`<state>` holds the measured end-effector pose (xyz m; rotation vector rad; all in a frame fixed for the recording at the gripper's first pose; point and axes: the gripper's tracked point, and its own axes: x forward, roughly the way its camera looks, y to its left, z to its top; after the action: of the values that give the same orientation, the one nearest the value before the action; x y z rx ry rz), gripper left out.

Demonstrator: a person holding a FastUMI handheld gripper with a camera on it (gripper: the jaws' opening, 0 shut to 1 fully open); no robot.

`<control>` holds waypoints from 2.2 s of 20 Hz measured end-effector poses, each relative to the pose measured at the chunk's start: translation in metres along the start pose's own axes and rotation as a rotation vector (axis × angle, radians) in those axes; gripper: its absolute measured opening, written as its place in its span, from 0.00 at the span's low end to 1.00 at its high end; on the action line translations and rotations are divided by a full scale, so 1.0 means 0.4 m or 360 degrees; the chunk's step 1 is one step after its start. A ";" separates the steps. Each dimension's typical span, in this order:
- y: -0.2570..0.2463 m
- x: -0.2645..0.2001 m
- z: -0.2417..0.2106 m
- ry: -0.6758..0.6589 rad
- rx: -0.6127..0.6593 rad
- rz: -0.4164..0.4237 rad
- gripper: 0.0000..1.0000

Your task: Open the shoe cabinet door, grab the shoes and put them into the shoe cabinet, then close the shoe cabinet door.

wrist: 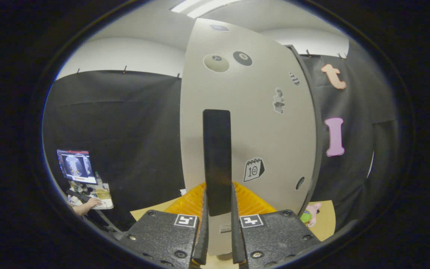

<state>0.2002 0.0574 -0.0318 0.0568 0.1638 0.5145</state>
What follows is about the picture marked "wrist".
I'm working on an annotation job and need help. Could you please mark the grey shoe cabinet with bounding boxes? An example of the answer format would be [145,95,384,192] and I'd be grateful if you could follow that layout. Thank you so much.
[285,44,324,211]

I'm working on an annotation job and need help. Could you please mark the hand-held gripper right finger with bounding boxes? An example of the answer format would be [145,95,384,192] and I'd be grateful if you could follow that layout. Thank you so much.
[231,182,322,269]

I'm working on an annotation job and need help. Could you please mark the white cluttered desk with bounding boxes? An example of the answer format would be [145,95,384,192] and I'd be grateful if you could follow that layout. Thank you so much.
[66,182,114,210]

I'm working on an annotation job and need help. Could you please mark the black door handle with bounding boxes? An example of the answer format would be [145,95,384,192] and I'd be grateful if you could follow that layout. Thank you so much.
[203,109,232,217]

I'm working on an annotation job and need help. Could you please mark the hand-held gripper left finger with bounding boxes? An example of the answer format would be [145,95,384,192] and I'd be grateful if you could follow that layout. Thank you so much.
[120,182,209,269]

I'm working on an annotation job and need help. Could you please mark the pink and green plush toy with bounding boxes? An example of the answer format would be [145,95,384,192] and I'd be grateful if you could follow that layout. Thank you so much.
[300,203,322,228]

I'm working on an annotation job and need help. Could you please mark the large ceiling light panel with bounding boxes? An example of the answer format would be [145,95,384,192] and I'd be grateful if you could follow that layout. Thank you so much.
[170,0,245,19]

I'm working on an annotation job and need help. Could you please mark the black backdrop cloth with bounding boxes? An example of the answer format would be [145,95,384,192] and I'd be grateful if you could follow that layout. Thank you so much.
[43,49,400,232]

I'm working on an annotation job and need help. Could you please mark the computer monitor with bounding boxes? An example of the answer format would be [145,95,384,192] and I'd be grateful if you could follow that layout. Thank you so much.
[57,149,97,184]

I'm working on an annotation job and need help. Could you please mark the light grey shoe cabinet door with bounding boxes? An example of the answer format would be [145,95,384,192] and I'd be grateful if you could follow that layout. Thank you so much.
[180,18,317,256]

